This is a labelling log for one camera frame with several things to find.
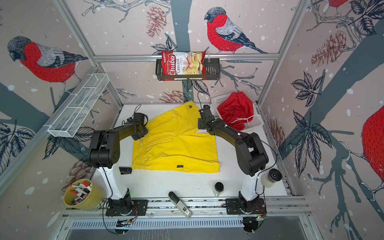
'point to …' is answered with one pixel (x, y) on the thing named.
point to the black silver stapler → (178, 203)
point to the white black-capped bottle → (274, 175)
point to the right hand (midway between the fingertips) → (200, 124)
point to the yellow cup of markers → (84, 194)
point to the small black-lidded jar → (218, 188)
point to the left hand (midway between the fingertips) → (141, 132)
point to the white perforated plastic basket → (255, 122)
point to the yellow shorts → (174, 140)
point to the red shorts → (236, 110)
